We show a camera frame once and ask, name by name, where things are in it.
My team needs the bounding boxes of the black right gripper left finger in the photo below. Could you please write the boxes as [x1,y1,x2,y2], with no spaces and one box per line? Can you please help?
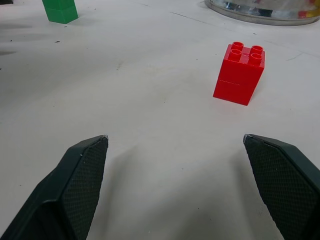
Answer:
[0,134,109,240]

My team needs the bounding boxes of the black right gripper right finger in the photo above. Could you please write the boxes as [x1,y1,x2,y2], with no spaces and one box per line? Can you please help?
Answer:
[242,133,320,240]

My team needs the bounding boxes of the red toy bricks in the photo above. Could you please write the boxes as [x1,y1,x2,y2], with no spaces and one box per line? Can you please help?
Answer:
[212,41,266,107]

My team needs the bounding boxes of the round shiny metal container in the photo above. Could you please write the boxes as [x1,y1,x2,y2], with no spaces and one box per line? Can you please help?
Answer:
[204,0,320,27]

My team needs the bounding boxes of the green toy brick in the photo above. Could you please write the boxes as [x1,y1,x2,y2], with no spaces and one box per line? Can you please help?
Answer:
[41,0,79,25]

